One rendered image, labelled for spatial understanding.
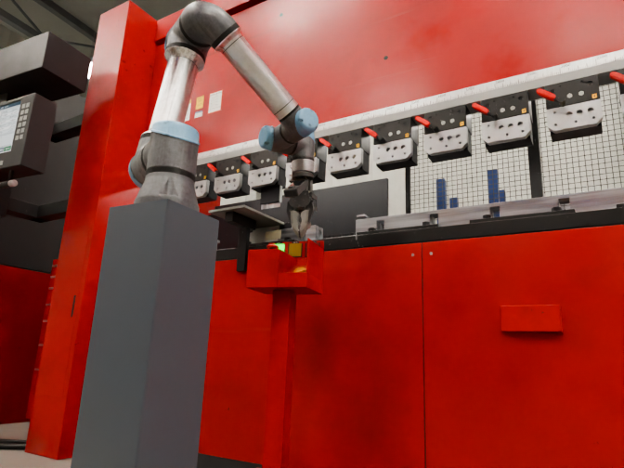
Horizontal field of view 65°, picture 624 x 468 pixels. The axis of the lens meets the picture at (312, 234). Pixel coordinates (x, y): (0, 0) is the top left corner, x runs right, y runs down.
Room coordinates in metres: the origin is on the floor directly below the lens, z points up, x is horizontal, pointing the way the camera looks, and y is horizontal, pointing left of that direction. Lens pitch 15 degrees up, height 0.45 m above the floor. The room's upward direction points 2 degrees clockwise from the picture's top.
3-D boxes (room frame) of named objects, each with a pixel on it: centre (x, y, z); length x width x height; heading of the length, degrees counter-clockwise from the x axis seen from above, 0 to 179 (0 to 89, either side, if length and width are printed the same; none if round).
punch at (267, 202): (2.01, 0.18, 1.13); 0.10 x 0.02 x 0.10; 58
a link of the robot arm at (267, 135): (1.42, 0.11, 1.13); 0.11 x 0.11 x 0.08; 35
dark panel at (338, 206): (2.57, 0.12, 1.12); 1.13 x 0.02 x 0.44; 58
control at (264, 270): (1.54, 0.08, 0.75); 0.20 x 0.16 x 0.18; 71
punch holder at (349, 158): (1.81, -0.13, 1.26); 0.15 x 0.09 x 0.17; 58
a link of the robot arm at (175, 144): (1.12, 0.35, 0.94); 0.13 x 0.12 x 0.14; 35
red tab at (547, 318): (1.34, -0.60, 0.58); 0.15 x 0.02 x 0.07; 58
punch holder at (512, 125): (1.50, -0.64, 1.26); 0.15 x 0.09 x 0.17; 58
